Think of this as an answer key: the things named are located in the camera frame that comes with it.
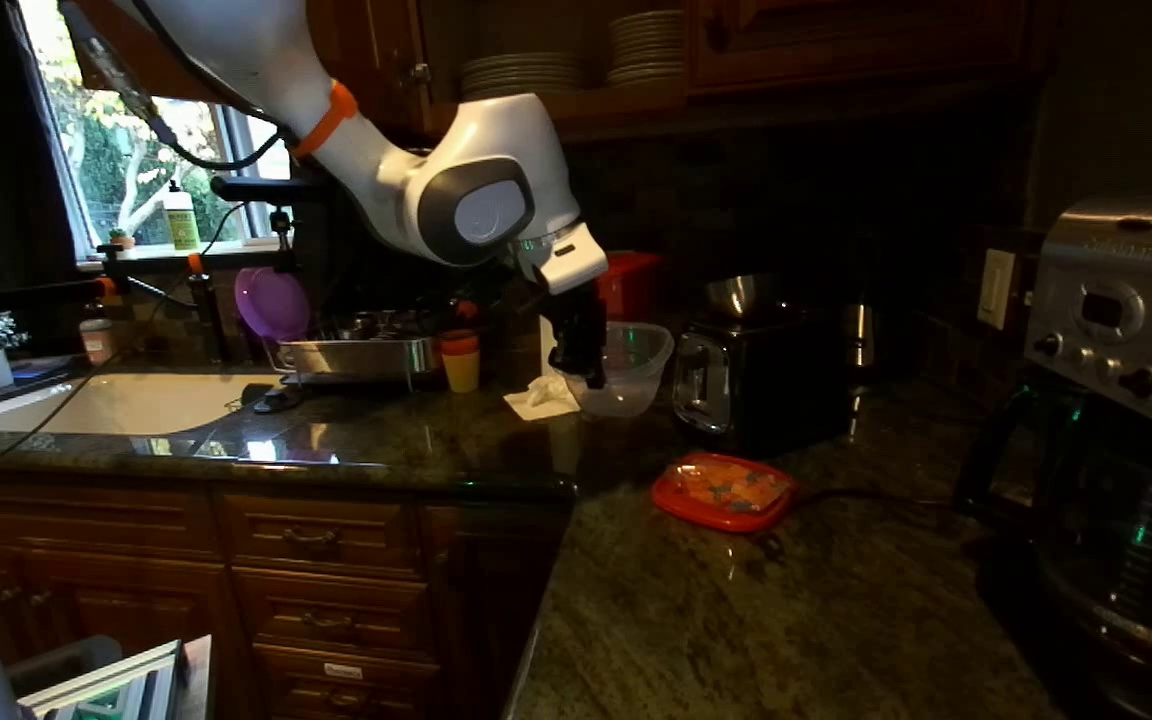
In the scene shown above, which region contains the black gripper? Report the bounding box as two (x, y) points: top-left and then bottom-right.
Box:
(539, 282), (613, 394)

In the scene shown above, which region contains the clear plastic bowl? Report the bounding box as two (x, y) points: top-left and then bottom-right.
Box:
(579, 316), (680, 420)

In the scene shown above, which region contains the stainless steel coffee maker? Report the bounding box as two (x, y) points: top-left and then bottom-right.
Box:
(954, 195), (1152, 720)

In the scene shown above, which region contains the red container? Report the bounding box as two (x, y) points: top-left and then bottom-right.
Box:
(598, 247), (668, 323)

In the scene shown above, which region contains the orange lidded food container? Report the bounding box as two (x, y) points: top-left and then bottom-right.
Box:
(647, 447), (806, 540)

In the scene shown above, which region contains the steel baking pan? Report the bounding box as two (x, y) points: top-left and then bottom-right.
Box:
(273, 331), (446, 394)

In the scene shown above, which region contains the stack of white plates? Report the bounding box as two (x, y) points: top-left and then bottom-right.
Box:
(456, 49), (588, 102)
(606, 5), (694, 93)

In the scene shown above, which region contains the wooden cabinet drawer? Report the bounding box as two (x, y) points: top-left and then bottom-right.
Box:
(222, 493), (427, 574)
(244, 642), (446, 720)
(229, 566), (438, 651)

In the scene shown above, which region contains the purple cup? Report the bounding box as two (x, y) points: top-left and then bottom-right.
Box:
(231, 265), (318, 346)

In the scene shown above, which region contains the black kitchen faucet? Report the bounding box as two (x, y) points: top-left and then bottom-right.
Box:
(208, 171), (318, 282)

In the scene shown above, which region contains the dark wooden upper cabinet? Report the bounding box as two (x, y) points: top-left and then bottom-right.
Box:
(309, 0), (1051, 141)

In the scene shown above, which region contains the green soap bottle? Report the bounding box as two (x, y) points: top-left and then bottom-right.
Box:
(162, 181), (205, 257)

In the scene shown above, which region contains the white kitchen sink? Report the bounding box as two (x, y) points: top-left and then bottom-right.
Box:
(0, 366), (282, 442)

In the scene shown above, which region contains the kitchen window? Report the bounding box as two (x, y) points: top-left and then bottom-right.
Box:
(13, 0), (295, 267)

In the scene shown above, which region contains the dark wooden base cabinet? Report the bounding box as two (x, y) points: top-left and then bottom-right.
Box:
(0, 472), (574, 720)

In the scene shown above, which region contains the white open dishwasher rack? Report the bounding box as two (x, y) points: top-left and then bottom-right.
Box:
(13, 632), (218, 720)

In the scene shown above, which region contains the white wall outlet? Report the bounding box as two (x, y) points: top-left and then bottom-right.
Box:
(974, 243), (1019, 336)

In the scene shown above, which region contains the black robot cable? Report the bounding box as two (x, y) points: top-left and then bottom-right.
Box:
(59, 0), (295, 175)

